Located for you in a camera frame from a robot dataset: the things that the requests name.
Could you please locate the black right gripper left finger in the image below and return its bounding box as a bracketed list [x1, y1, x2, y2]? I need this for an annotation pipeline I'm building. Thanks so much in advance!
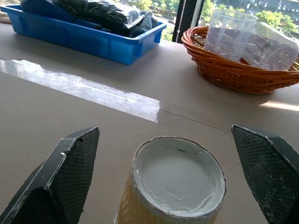
[0, 126, 100, 224]

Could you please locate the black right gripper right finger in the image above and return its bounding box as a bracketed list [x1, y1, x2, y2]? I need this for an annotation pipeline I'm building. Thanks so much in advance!
[230, 124, 299, 224]

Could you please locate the tan ribbed paper cup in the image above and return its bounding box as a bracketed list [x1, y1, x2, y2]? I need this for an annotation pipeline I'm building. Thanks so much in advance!
[114, 136, 227, 224]

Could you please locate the brown wicker basket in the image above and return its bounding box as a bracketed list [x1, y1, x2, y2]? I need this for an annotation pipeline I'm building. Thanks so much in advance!
[181, 26, 299, 95]

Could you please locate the clear plastic container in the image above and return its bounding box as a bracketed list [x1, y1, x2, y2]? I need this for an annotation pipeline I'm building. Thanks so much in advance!
[240, 21, 299, 71]

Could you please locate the blue plastic bin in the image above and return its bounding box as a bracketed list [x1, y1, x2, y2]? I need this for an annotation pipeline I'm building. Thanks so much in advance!
[0, 4, 167, 66]

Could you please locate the clear plastic cup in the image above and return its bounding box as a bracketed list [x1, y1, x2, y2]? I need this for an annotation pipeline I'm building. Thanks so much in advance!
[203, 10, 258, 63]

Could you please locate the black item in plastic bag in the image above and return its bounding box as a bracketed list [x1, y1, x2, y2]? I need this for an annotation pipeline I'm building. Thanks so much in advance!
[20, 0, 143, 30]

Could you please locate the grey-blue cloth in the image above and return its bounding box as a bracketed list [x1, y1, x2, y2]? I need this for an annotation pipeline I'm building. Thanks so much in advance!
[127, 10, 160, 38]

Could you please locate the black window frame post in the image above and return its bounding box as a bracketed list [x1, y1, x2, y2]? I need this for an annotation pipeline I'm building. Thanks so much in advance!
[171, 0, 205, 43]

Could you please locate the beaded blind chain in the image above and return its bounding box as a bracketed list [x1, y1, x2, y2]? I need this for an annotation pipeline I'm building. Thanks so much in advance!
[177, 0, 187, 35]

